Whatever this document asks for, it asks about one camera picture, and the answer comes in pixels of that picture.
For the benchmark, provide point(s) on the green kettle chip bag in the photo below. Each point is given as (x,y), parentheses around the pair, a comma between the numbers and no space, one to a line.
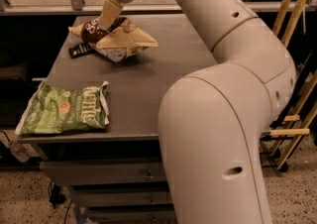
(54,110)

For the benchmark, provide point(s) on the brown sea salt chip bag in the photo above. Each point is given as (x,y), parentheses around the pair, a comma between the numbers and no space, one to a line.
(121,40)

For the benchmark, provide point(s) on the grey metal drawer cabinet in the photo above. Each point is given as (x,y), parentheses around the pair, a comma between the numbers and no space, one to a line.
(117,173)

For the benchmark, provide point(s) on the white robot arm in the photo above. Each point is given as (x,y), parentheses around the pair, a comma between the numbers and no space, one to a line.
(210,121)

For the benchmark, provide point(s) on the black rxbar chocolate bar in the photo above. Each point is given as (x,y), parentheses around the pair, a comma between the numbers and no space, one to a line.
(81,50)

